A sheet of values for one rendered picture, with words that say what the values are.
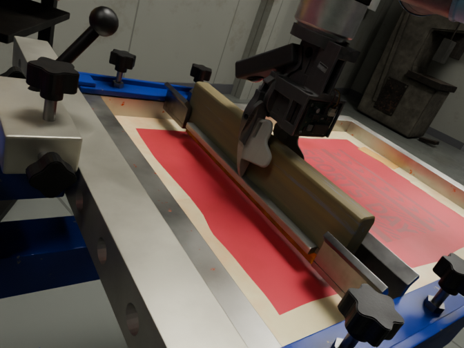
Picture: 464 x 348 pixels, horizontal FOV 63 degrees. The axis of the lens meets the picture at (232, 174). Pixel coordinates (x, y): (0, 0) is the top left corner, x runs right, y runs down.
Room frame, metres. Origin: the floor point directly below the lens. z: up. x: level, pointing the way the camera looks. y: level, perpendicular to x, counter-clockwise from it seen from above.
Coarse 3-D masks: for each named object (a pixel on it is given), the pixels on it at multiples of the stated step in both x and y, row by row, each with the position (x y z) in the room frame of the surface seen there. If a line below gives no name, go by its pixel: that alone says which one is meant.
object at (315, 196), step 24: (192, 96) 0.63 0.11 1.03; (216, 96) 0.59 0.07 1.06; (192, 120) 0.62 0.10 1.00; (216, 120) 0.57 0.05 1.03; (240, 120) 0.53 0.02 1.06; (216, 144) 0.56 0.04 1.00; (264, 168) 0.47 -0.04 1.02; (288, 168) 0.45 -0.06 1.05; (312, 168) 0.44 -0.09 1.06; (264, 192) 0.46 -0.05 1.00; (288, 192) 0.43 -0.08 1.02; (312, 192) 0.41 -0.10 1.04; (336, 192) 0.40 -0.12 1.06; (288, 216) 0.42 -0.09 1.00; (312, 216) 0.40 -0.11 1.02; (336, 216) 0.38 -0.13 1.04; (360, 216) 0.37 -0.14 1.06; (312, 240) 0.39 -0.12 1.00; (360, 240) 0.38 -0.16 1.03
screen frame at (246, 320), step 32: (96, 96) 0.58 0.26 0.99; (352, 128) 1.07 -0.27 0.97; (128, 160) 0.42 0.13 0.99; (416, 160) 0.93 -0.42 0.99; (160, 192) 0.38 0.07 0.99; (448, 192) 0.85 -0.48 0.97; (192, 224) 0.34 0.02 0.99; (192, 256) 0.29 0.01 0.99; (224, 288) 0.27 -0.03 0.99; (256, 320) 0.24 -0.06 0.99
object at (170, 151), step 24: (168, 144) 0.58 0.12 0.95; (192, 144) 0.62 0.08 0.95; (312, 144) 0.86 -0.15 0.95; (336, 144) 0.93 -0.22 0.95; (168, 168) 0.50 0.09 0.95; (192, 168) 0.53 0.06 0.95; (216, 168) 0.56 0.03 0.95; (384, 168) 0.88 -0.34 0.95; (192, 192) 0.46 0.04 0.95; (216, 192) 0.49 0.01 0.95; (240, 192) 0.51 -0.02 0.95
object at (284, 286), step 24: (408, 192) 0.79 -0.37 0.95; (216, 216) 0.43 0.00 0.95; (240, 216) 0.45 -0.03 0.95; (264, 216) 0.47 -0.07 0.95; (456, 216) 0.75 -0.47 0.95; (240, 240) 0.39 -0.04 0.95; (264, 240) 0.41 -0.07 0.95; (288, 240) 0.43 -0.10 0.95; (408, 240) 0.56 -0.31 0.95; (432, 240) 0.60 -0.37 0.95; (456, 240) 0.63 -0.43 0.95; (240, 264) 0.35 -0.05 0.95; (264, 264) 0.37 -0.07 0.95; (288, 264) 0.38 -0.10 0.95; (408, 264) 0.49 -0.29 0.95; (264, 288) 0.33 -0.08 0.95; (288, 288) 0.34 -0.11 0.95; (312, 288) 0.36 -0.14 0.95
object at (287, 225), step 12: (192, 132) 0.59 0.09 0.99; (204, 144) 0.56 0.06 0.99; (216, 156) 0.53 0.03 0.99; (228, 168) 0.50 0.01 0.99; (240, 180) 0.48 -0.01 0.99; (252, 192) 0.46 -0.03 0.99; (264, 204) 0.44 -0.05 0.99; (276, 216) 0.42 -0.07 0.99; (288, 228) 0.40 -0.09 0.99; (300, 240) 0.38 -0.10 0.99; (312, 252) 0.38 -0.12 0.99
